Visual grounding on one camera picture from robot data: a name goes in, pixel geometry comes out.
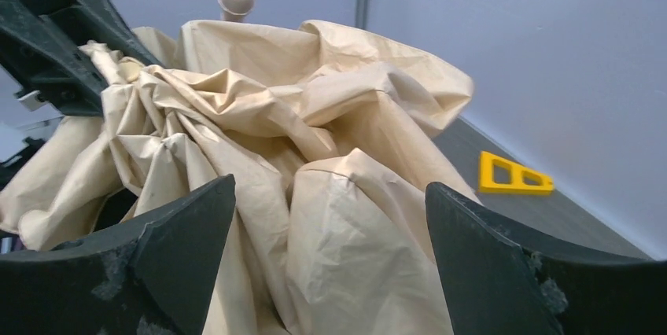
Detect yellow triangle frame block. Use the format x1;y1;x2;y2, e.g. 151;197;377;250
478;151;555;196

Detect beige folding umbrella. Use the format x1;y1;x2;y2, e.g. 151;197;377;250
1;20;475;334

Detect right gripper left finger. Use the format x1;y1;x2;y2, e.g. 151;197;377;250
1;175;236;334

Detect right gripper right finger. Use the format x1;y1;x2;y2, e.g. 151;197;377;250
426;182;666;334

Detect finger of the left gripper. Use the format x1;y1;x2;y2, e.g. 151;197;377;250
1;0;159;116

